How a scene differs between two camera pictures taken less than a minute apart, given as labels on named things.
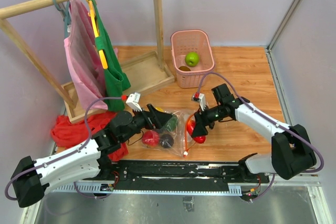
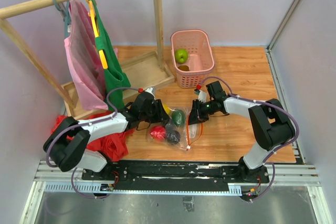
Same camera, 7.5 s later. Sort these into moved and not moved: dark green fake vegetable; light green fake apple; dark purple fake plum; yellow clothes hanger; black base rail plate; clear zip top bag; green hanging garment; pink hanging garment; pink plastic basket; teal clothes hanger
Moved: dark purple fake plum; light green fake apple; dark green fake vegetable; clear zip top bag
Not moved: teal clothes hanger; pink hanging garment; green hanging garment; yellow clothes hanger; pink plastic basket; black base rail plate
